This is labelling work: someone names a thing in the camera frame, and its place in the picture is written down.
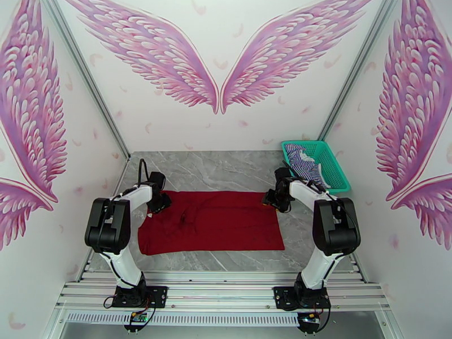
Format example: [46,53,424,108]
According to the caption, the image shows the aluminium corner post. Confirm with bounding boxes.
[39,0,132,160]
[317,0,405,142]

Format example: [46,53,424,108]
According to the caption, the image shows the aluminium rail frame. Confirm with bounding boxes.
[54,270,393,312]

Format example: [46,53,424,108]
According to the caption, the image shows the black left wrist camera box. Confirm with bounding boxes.
[148,172,166,190]

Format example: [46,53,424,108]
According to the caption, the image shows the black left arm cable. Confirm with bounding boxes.
[137,158,151,189]

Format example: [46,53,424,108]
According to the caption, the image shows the white perforated cable tray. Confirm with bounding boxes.
[66,312,300,327]

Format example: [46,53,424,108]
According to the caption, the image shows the blue white striped tank top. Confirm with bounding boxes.
[286,144,332,190]

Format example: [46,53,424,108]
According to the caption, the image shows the red black power wires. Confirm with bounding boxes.
[316,306,333,331]
[103,294,158,319]

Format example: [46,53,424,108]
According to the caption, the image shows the teal plastic basket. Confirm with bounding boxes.
[281,140,352,194]

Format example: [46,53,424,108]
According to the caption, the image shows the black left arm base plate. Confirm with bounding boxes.
[112,285,168,308]

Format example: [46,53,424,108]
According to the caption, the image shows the red garment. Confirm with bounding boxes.
[137,190,285,256]

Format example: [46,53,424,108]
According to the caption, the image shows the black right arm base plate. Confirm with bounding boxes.
[273,286,332,311]

